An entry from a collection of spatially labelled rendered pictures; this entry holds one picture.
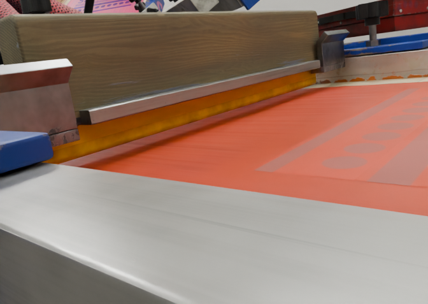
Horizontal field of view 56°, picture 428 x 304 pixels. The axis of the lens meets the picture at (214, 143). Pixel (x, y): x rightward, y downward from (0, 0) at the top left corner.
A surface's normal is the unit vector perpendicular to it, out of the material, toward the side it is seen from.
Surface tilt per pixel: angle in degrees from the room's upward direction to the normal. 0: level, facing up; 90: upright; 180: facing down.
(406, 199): 0
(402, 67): 90
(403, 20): 90
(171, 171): 0
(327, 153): 0
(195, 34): 90
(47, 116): 90
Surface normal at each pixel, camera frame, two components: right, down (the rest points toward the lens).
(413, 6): 0.35, 0.16
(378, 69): -0.64, 0.25
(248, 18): 0.76, 0.04
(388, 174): -0.14, -0.97
